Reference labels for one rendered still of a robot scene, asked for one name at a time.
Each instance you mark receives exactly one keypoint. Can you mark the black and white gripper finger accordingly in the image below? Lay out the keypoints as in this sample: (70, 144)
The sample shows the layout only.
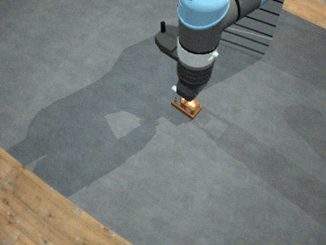
(176, 97)

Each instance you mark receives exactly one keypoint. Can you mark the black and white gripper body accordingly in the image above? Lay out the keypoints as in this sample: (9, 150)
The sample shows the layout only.
(193, 71)

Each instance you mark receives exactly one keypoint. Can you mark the orange open tray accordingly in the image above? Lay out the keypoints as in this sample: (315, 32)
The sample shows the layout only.
(185, 112)

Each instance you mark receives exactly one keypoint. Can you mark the orange cube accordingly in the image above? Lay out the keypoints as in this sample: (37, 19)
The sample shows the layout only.
(191, 107)
(182, 104)

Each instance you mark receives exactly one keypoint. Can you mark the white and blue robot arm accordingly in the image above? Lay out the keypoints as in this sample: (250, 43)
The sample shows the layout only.
(201, 22)

